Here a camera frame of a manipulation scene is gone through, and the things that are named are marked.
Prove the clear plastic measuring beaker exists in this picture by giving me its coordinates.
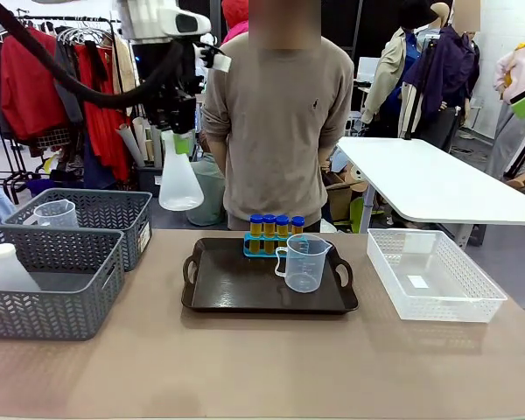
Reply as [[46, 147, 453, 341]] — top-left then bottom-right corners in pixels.
[[33, 199, 80, 228], [274, 234, 333, 293]]

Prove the red coat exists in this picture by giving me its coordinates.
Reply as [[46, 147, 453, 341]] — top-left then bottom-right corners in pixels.
[[0, 32, 69, 141]]

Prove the black hanging scarf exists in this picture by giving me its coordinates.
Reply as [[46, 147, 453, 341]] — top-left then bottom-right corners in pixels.
[[83, 39, 110, 84]]

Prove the beige paper roll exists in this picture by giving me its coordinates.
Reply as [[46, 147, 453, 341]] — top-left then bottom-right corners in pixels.
[[148, 129, 164, 170]]

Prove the mannequin in beige coat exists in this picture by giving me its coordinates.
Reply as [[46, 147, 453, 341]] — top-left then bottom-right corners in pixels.
[[360, 0, 425, 139]]

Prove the grey table leg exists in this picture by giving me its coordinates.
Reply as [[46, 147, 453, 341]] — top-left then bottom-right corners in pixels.
[[358, 174, 375, 233]]

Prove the mannequin in dark purple jacket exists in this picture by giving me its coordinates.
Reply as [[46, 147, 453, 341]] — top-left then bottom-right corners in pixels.
[[402, 0, 482, 152]]

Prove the white table top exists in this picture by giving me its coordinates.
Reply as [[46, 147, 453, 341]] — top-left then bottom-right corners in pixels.
[[335, 136, 525, 228]]

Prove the black serving tray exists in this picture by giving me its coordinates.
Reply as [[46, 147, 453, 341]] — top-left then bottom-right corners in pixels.
[[181, 237, 360, 315]]

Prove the seated person in denim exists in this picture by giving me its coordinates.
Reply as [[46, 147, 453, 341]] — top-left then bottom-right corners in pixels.
[[185, 152, 228, 228]]

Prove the beige hanging garment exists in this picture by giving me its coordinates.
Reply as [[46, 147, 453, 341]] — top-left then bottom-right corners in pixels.
[[111, 34, 144, 95]]

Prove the black clothes rack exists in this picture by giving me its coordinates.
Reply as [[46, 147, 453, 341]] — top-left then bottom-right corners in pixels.
[[0, 15, 128, 207]]

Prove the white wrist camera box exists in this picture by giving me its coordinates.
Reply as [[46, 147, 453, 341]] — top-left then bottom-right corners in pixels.
[[199, 43, 233, 74]]

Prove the black corrugated cable hose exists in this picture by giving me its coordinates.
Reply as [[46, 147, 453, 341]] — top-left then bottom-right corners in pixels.
[[0, 0, 186, 110]]

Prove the red dress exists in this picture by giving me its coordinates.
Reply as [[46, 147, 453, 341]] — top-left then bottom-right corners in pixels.
[[73, 41, 132, 183]]

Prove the blue test tube rack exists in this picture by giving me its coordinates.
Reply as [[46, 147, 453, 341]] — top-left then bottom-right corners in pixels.
[[242, 231, 310, 259]]

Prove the person's right forearm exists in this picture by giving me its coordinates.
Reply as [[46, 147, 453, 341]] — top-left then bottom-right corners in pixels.
[[210, 137, 229, 176]]

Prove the black bin with rolls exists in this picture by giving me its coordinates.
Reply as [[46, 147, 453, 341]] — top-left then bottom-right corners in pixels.
[[134, 164, 164, 196]]

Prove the black tripod stand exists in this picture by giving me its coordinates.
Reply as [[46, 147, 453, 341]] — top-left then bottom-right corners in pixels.
[[505, 126, 525, 180]]

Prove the person in beige sweater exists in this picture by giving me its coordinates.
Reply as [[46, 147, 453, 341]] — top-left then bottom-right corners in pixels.
[[200, 0, 355, 233]]

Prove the mannequin in pink top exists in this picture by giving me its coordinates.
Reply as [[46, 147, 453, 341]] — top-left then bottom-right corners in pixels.
[[485, 19, 525, 176]]

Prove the white plastic conical flask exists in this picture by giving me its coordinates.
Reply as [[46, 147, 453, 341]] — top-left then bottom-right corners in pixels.
[[0, 243, 43, 292], [157, 129, 206, 212]]

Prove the mannequin in red hood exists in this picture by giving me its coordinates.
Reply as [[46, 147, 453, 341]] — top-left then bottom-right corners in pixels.
[[220, 0, 251, 45]]

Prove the large grey plastic basket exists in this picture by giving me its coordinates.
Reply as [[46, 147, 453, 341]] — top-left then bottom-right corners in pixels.
[[0, 225, 126, 342]]

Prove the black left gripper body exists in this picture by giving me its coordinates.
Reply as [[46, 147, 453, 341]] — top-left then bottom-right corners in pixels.
[[146, 73, 199, 133]]

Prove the white paper roll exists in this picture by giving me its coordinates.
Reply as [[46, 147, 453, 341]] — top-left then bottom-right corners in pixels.
[[115, 123, 146, 167]]

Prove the white plastic basket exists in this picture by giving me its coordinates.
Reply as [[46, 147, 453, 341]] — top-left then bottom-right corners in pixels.
[[366, 228, 508, 324]]

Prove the grey plastic basket with label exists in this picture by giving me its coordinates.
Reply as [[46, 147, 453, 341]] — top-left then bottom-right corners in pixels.
[[2, 187, 153, 272]]

